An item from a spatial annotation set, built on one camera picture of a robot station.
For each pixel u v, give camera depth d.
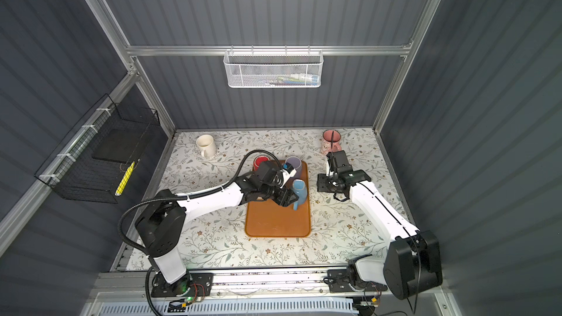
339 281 0.74
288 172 0.77
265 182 0.68
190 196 0.50
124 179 0.68
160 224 0.47
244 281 0.76
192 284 0.72
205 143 1.07
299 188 0.87
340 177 0.59
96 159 0.73
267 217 0.89
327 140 1.02
